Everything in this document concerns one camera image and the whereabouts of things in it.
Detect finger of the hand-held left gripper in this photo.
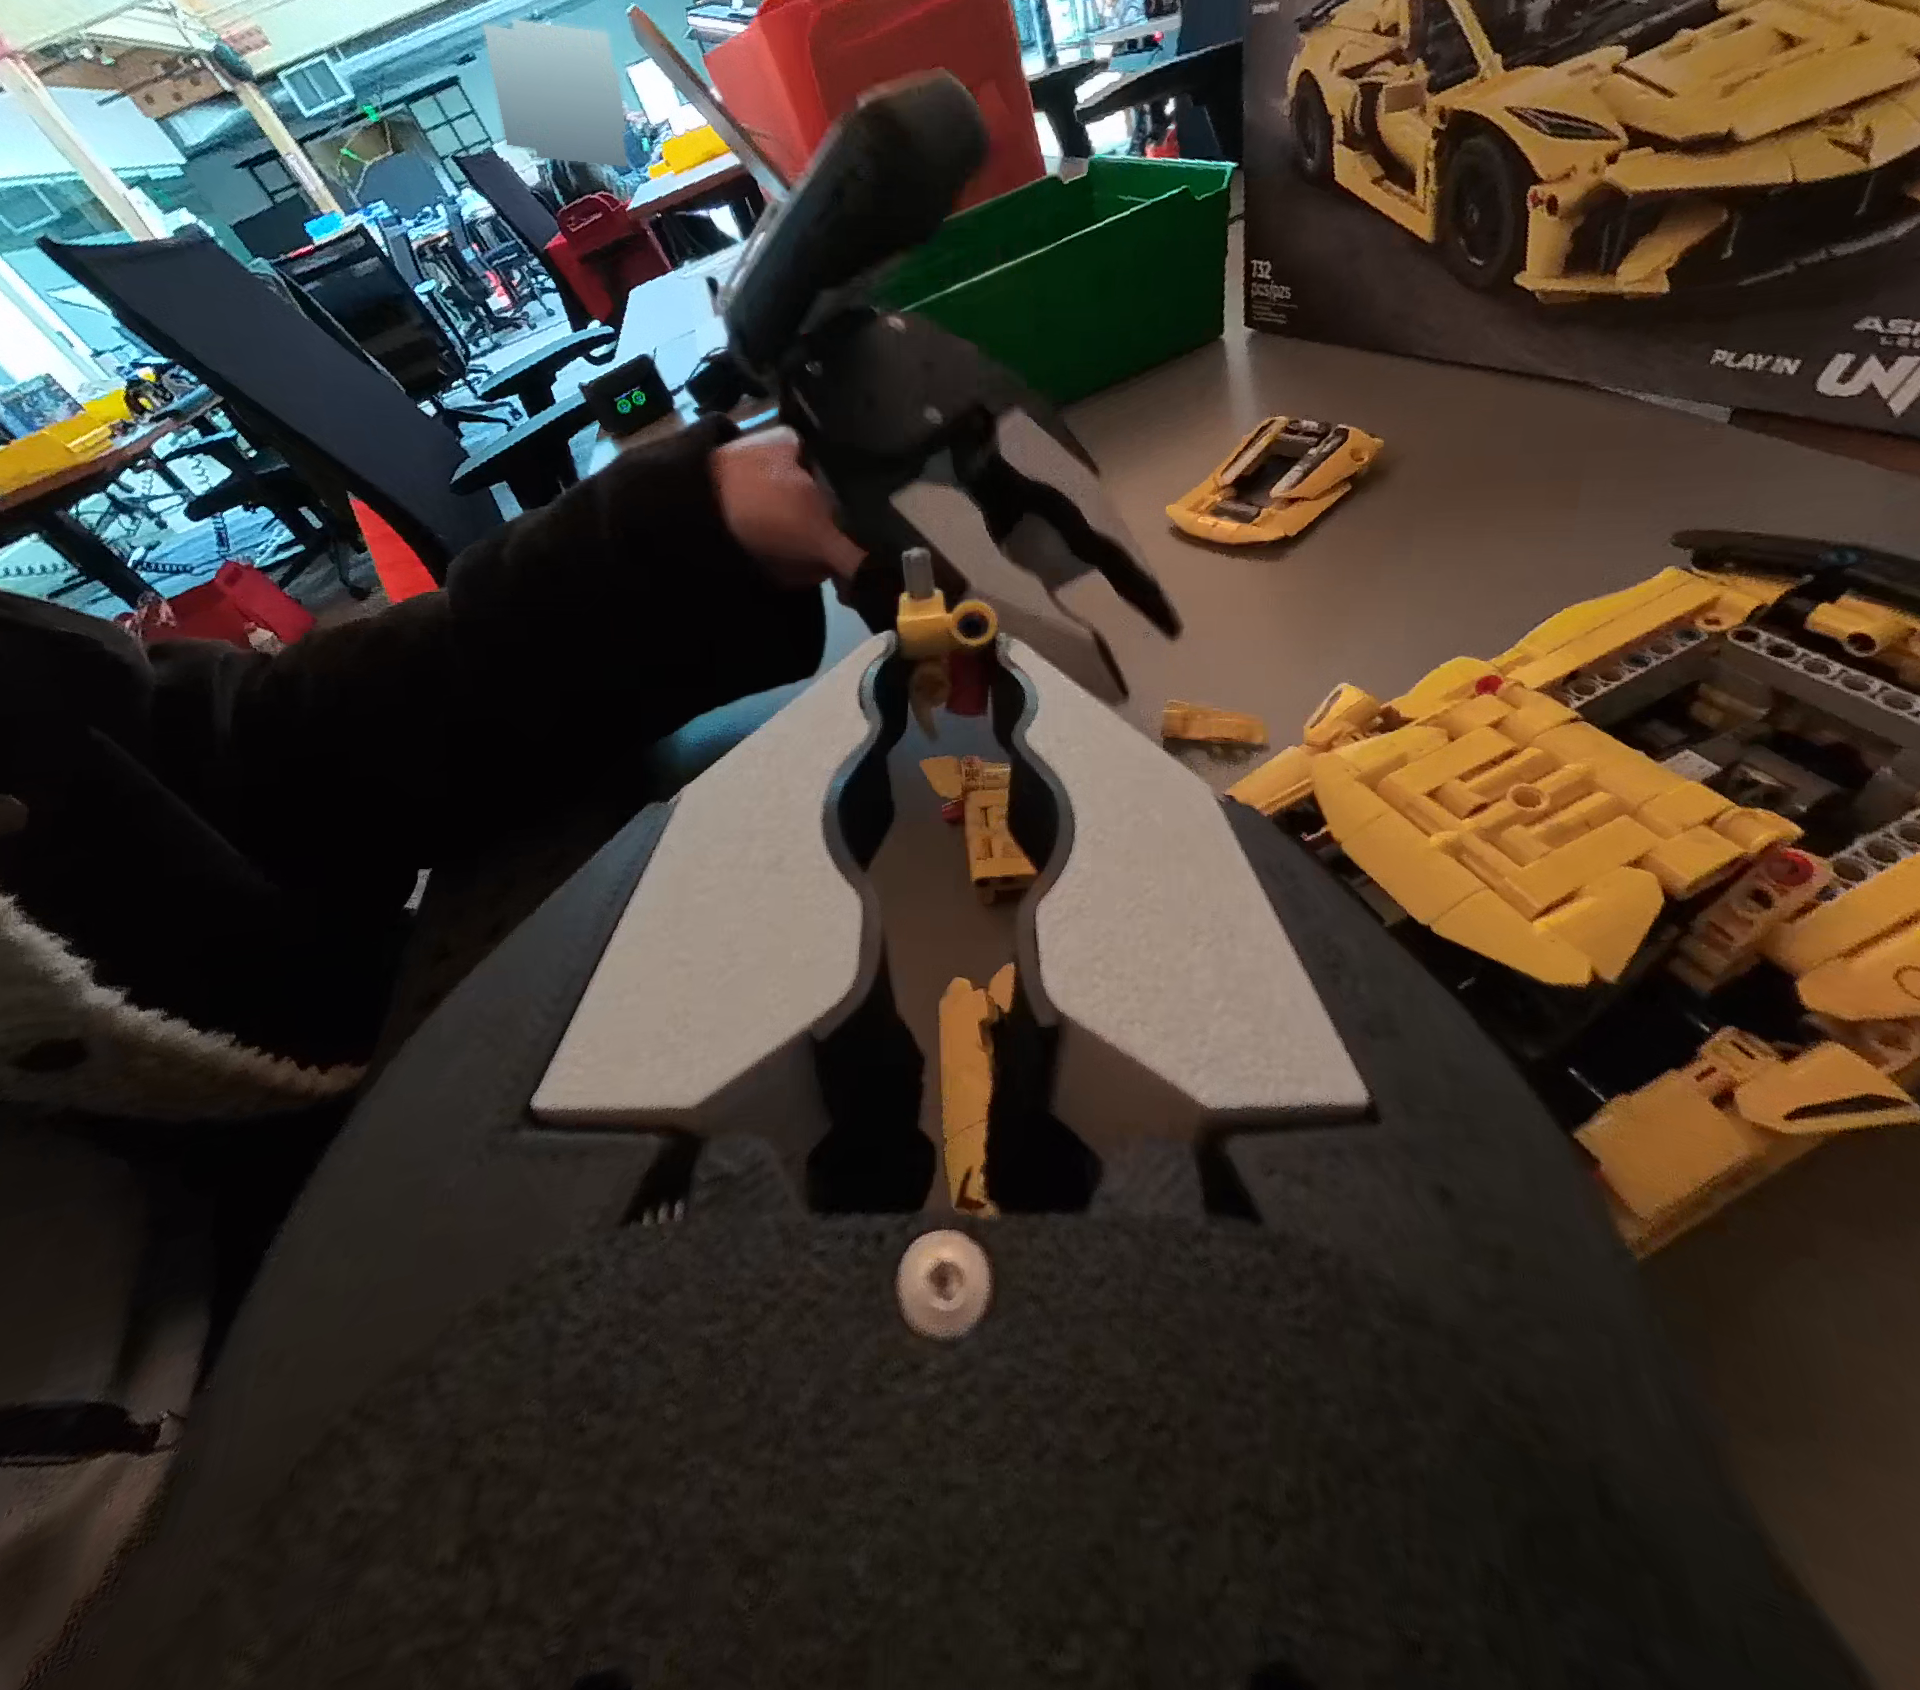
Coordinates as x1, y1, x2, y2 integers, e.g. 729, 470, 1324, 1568
982, 396, 1188, 647
893, 472, 1130, 703

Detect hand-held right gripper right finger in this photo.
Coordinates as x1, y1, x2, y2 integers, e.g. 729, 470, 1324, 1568
991, 637, 1374, 1216

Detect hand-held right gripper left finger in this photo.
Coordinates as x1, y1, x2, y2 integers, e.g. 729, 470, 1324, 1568
528, 635, 927, 1216

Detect small yellow pin connector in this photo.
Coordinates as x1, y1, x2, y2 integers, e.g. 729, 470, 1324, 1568
895, 546, 1002, 737

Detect yellow headlight panel piece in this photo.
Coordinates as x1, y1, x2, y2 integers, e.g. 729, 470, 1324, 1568
1166, 415, 1386, 550

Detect yellow hood panel assembly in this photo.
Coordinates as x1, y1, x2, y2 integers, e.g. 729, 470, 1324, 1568
919, 753, 1042, 906

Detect yellow toy brick car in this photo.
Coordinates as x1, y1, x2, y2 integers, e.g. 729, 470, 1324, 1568
937, 535, 1920, 1258

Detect person's left forearm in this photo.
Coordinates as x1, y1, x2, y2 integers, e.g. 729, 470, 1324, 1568
374, 415, 830, 852

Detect person's left hand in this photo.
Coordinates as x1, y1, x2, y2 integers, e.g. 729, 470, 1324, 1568
713, 426, 871, 593

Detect green plastic bin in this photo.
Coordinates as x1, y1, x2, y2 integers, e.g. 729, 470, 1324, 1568
871, 152, 1242, 406

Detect red plastic tote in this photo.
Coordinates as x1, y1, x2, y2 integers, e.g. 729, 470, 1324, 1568
705, 0, 1051, 209

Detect small red bin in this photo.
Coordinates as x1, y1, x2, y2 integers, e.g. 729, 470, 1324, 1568
540, 192, 673, 331

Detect small yellow fender piece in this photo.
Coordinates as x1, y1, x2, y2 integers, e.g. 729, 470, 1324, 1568
1159, 697, 1273, 755

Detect black box green lights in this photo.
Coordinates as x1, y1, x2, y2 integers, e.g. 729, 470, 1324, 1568
583, 358, 675, 434

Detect black mesh chair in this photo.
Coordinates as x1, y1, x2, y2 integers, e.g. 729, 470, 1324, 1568
1072, 0, 1249, 166

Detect black office chair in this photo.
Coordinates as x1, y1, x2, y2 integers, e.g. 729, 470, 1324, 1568
263, 226, 620, 481

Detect dark toy car box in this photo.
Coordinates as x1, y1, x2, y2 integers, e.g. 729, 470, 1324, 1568
1242, 0, 1920, 436

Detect black tilted panel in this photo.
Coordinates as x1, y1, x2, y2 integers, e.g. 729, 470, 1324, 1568
36, 232, 501, 582

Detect white striped shirt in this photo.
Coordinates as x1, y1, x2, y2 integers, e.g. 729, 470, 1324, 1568
0, 1091, 229, 1690

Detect yellow plastic tray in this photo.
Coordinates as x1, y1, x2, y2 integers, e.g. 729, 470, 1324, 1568
0, 392, 132, 496

